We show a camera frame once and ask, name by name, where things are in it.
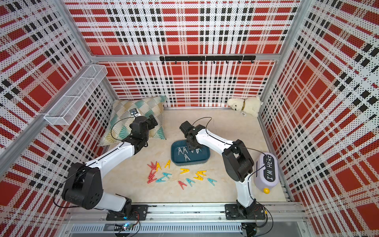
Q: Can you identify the yellow clothespin center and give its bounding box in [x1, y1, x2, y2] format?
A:
[180, 168, 190, 174]

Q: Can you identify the yellow clothespin right lower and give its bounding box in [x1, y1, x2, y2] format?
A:
[194, 174, 203, 181]

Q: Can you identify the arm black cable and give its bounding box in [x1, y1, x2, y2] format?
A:
[53, 116, 137, 208]
[190, 117, 274, 235]

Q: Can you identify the black wall hook rail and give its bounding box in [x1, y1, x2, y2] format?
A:
[159, 55, 256, 63]

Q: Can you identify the red clothespin upper left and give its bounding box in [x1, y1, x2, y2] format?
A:
[148, 162, 158, 171]

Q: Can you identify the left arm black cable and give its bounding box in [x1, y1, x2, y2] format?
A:
[53, 116, 137, 208]

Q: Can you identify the teal plastic storage box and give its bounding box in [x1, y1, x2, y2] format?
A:
[171, 140, 210, 166]

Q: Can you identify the yellow clothespin right upper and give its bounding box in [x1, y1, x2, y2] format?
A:
[197, 170, 207, 176]

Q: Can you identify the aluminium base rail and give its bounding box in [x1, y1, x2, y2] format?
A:
[58, 202, 314, 237]

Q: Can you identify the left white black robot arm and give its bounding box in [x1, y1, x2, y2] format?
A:
[61, 115, 158, 218]

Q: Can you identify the green circuit board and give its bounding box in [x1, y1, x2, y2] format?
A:
[114, 223, 134, 232]

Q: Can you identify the patterned teal yellow pillow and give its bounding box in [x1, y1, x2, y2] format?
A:
[99, 96, 167, 146]

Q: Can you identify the white wire mesh shelf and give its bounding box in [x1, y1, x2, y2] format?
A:
[44, 64, 107, 125]

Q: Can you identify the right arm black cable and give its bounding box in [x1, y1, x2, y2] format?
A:
[190, 117, 274, 235]

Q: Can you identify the white plush dog toy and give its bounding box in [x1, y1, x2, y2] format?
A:
[227, 97, 263, 118]

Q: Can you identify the yellow clothespin left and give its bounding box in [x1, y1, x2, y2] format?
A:
[156, 162, 162, 171]

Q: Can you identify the red clothespin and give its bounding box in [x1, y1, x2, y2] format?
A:
[148, 171, 156, 180]
[178, 181, 187, 190]
[148, 162, 158, 171]
[147, 178, 157, 184]

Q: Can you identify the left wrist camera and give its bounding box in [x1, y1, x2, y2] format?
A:
[129, 108, 141, 118]

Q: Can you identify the red clothespin left lower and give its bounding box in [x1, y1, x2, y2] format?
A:
[147, 178, 157, 184]

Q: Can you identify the red clothespin center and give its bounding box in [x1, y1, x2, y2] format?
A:
[178, 181, 187, 190]

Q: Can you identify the red clothespin left middle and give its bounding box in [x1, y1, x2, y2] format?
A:
[148, 171, 156, 180]

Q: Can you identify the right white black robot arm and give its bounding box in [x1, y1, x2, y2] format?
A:
[179, 121, 257, 218]

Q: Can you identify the yellow clothespin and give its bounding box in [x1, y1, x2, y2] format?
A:
[180, 168, 190, 174]
[156, 162, 162, 171]
[197, 170, 207, 176]
[194, 174, 203, 181]
[164, 160, 171, 169]

